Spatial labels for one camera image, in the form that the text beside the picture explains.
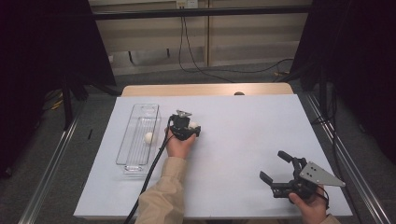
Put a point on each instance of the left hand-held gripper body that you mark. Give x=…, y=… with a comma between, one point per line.
x=180, y=127

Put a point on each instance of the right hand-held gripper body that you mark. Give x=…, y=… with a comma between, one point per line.
x=317, y=177

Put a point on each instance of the white ping pong ball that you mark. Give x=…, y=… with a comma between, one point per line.
x=149, y=138
x=193, y=124

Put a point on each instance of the clear plastic box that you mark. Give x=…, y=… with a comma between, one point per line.
x=137, y=155

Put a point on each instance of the person's left hand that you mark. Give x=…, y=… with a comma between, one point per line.
x=179, y=149

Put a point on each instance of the person's right hand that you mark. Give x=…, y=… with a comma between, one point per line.
x=313, y=208

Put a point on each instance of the black metal stand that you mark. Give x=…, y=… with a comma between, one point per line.
x=67, y=102
x=323, y=93

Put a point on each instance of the black curtain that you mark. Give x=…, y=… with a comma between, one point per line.
x=40, y=46
x=358, y=62

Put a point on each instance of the aluminium floor rail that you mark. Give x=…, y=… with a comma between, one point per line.
x=348, y=155
x=53, y=161

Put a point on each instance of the white wall socket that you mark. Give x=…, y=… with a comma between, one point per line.
x=187, y=3

